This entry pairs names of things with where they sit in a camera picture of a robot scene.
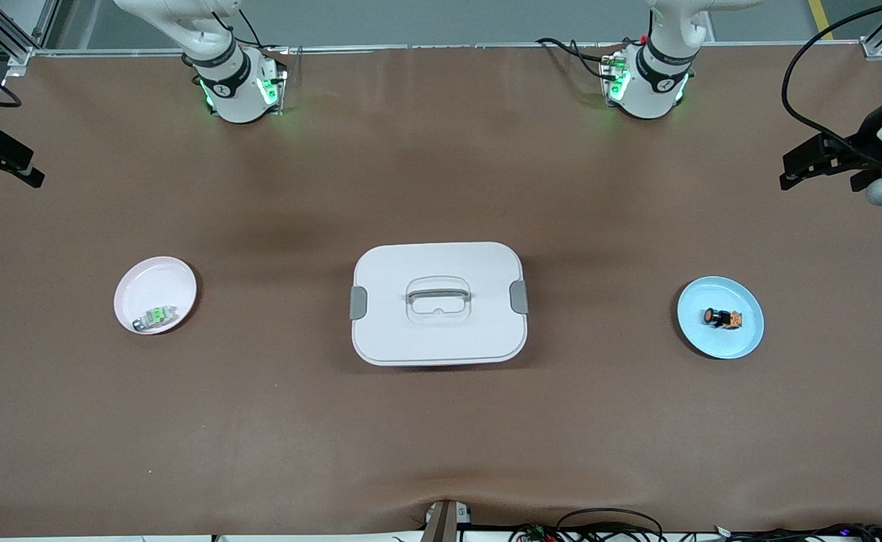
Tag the brown table mat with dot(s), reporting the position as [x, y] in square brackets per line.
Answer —
[440, 150]

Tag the light blue round plate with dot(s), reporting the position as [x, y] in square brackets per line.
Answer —
[719, 342]

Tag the pink round plate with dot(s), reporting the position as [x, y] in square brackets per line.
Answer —
[154, 286]

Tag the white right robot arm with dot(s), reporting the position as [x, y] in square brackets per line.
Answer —
[237, 98]

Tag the green push-button switch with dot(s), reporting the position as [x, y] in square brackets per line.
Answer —
[156, 316]

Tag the aluminium table edge rail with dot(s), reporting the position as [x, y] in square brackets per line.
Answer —
[440, 47]

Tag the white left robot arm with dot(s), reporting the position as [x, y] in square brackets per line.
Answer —
[651, 98]

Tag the white lidded storage box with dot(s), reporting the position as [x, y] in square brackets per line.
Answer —
[440, 339]

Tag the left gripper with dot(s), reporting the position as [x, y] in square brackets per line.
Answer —
[855, 151]

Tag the orange push-button switch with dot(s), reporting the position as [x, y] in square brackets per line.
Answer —
[725, 319]

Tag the metal table edge bracket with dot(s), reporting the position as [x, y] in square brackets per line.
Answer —
[444, 523]

